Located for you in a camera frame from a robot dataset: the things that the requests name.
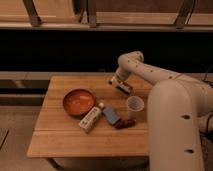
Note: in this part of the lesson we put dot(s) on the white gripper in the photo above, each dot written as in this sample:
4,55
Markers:
115,80

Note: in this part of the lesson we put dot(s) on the black and white eraser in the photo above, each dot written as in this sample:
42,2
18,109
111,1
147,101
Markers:
124,87

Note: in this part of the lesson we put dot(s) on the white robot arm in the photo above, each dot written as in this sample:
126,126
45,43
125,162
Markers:
174,104

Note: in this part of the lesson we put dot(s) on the white rectangular sponge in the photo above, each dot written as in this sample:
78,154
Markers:
90,119

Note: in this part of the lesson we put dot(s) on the blue squeeze bottle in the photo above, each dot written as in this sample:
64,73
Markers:
109,113

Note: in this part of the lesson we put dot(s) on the orange wooden bowl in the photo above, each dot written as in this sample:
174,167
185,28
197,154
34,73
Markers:
78,102

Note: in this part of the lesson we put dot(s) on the wooden table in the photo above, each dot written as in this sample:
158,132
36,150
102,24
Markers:
57,134

